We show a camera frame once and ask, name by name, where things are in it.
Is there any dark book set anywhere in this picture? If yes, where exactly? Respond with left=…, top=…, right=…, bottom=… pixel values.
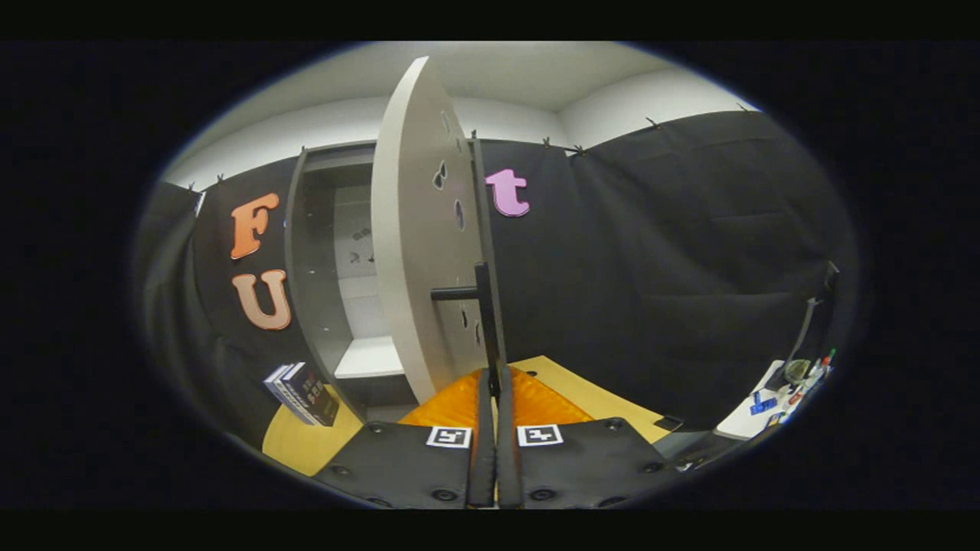
left=263, top=362, right=340, bottom=427

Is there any grey stand pole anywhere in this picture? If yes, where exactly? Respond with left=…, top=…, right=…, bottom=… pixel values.
left=789, top=264, right=839, bottom=364

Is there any grey cabinet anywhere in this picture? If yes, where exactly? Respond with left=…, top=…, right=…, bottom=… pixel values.
left=285, top=140, right=418, bottom=422

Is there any light grey cabinet door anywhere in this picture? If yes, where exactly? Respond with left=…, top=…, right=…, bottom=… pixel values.
left=371, top=56, right=510, bottom=405

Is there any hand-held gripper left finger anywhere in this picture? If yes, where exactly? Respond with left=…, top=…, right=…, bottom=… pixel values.
left=314, top=367, right=497, bottom=510

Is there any black door handle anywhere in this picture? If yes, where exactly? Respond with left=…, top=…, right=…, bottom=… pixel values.
left=430, top=262, right=502, bottom=399

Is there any white side table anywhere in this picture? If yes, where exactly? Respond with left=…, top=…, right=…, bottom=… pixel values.
left=716, top=348, right=837, bottom=441

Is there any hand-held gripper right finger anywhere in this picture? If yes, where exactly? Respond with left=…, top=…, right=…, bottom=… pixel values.
left=496, top=366, right=682, bottom=510

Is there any black backdrop cloth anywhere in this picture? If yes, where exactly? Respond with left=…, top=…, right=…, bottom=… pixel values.
left=134, top=111, right=858, bottom=452

